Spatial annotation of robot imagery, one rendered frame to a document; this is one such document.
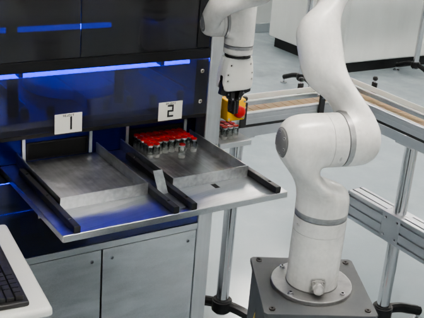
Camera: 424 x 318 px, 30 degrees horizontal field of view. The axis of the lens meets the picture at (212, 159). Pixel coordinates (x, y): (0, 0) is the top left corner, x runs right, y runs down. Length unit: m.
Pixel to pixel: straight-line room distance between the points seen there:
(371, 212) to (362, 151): 1.46
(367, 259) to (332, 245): 2.14
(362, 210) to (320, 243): 1.44
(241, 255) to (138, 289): 1.16
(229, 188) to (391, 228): 0.98
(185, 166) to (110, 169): 0.23
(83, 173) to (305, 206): 0.82
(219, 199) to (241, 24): 0.49
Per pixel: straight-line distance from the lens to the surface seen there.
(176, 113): 2.50
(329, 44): 1.74
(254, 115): 2.82
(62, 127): 2.33
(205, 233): 2.75
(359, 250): 3.99
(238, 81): 2.26
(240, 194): 2.27
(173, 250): 2.71
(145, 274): 2.69
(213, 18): 2.14
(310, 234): 1.77
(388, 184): 4.84
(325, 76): 1.73
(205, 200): 2.21
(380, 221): 3.15
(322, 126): 1.68
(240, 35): 2.21
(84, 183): 2.27
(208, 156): 2.51
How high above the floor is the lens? 1.80
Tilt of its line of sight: 22 degrees down
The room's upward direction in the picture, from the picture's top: 5 degrees clockwise
